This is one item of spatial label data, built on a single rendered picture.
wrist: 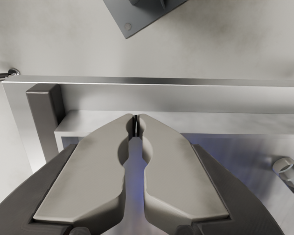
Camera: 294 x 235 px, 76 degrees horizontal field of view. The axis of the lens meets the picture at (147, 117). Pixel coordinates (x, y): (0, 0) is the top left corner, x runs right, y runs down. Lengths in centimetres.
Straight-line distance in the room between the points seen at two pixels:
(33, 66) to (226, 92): 110
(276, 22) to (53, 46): 113
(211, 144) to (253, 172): 7
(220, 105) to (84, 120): 12
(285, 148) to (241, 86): 9
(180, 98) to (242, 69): 105
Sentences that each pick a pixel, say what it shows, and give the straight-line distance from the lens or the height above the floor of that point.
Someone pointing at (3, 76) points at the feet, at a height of 8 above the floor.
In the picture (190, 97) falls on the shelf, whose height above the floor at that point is 88.
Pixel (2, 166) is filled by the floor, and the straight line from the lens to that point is 170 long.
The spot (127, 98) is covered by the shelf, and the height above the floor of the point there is 88.
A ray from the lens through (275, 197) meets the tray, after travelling 29.
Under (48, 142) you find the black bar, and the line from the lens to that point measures 18.
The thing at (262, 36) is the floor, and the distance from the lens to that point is 121.
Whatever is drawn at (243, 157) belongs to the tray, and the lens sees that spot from 22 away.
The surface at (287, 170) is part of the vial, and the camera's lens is 24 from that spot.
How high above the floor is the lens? 103
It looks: 61 degrees down
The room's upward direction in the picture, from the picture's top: 176 degrees clockwise
